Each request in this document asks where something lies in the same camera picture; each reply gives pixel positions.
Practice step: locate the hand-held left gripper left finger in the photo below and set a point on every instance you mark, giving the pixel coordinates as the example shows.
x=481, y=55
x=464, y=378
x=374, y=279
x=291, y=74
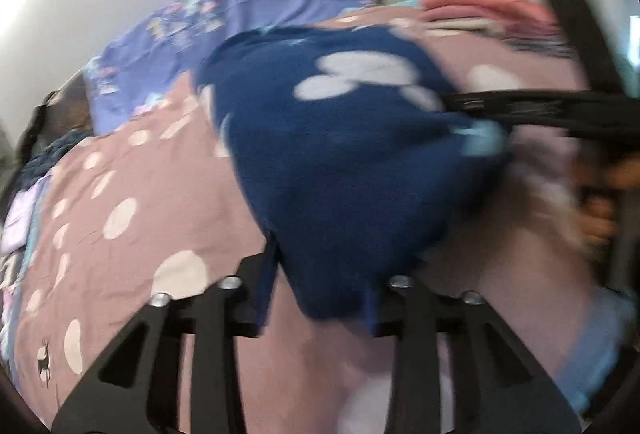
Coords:
x=262, y=294

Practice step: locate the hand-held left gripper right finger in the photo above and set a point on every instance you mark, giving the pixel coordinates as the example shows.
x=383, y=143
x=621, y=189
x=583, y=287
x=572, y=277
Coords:
x=374, y=314

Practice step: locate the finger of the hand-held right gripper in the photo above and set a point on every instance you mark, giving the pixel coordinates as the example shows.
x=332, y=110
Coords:
x=535, y=121
x=515, y=99

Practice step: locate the blue fleece garment white print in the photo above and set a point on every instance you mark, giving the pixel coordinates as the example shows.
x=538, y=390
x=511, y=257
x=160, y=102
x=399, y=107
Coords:
x=350, y=163

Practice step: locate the stack of pink folded clothes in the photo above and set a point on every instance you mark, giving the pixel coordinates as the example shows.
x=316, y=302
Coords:
x=485, y=8

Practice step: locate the person's right hand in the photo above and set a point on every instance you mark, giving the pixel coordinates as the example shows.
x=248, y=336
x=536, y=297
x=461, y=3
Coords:
x=597, y=224

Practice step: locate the pink dotted duvet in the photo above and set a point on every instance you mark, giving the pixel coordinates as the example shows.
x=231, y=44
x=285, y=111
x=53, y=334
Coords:
x=150, y=194

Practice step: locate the light purple pillow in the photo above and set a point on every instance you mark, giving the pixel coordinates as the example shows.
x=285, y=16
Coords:
x=22, y=214

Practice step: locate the teal knitted blanket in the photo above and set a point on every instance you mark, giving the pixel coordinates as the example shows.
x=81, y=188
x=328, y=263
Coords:
x=50, y=153

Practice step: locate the dark brown headboard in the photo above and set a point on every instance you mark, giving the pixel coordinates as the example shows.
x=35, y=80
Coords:
x=75, y=103

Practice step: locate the purple tree-print bedsheet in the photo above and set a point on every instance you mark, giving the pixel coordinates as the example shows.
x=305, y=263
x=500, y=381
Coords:
x=210, y=28

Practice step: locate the black bag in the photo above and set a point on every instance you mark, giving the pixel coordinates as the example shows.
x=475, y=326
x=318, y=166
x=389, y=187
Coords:
x=40, y=118

